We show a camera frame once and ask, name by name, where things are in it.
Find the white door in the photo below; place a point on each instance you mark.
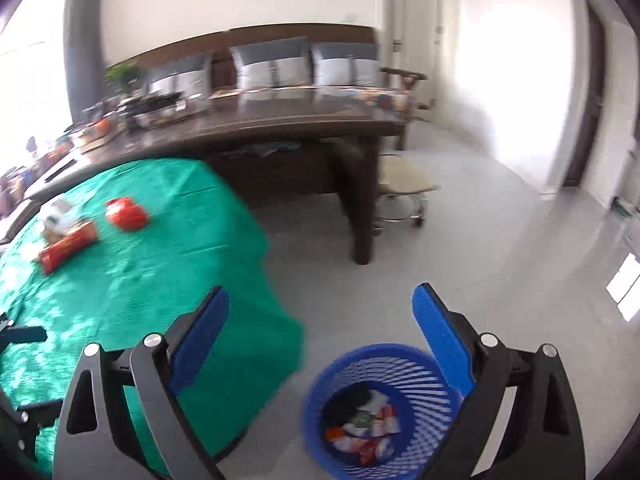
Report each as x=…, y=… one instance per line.
x=420, y=25

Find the dark wooden coffee table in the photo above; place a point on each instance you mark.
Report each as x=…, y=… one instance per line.
x=250, y=120

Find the red packet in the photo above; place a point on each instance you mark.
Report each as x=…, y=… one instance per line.
x=67, y=247

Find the grey white pillow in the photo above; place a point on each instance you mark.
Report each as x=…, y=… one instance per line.
x=270, y=62
x=345, y=65
x=177, y=77

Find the blue plastic basket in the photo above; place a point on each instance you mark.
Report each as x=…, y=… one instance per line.
x=320, y=410

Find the brown wooden sofa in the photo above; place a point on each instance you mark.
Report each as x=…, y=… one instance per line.
x=220, y=47

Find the glass fruit bowl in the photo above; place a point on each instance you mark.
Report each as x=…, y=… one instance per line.
x=160, y=110

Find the black remote control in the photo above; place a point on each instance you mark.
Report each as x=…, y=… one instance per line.
x=60, y=169

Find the grey curtain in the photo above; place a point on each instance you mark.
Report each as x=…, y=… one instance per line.
x=85, y=50

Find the cluster of bottles and jars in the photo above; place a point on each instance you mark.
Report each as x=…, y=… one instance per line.
x=30, y=170

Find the green tablecloth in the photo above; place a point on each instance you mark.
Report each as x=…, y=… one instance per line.
x=150, y=285

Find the beige rolling stool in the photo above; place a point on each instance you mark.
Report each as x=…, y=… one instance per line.
x=402, y=177

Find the white orange striped wrapper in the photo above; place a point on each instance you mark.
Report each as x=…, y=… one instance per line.
x=342, y=438

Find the potted green plant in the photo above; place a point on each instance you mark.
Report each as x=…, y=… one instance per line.
x=122, y=75

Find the fruit tray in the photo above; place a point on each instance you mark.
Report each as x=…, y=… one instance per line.
x=97, y=135

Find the crushed red white paper cup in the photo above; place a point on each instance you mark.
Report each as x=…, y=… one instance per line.
x=385, y=422

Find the white green milk carton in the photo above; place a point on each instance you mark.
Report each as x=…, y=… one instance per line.
x=359, y=419

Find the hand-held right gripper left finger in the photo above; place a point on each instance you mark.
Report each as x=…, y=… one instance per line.
x=195, y=345

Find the red plastic bag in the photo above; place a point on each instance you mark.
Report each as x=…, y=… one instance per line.
x=127, y=214

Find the green white object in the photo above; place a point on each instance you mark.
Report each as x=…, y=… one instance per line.
x=625, y=207

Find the floral sofa cover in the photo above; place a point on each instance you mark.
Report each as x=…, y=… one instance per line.
x=350, y=95

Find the dark wooden door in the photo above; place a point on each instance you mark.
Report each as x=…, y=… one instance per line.
x=585, y=100

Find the wooden sofa armrest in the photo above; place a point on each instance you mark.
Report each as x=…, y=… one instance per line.
x=405, y=76

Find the black ribbed tray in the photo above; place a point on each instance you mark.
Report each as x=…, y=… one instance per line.
x=347, y=400

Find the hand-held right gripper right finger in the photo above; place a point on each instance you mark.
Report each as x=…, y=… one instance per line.
x=447, y=345

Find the clear plastic box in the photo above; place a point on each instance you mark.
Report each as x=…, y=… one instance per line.
x=57, y=215

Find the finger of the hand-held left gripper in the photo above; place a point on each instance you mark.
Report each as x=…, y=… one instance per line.
x=35, y=412
x=27, y=334

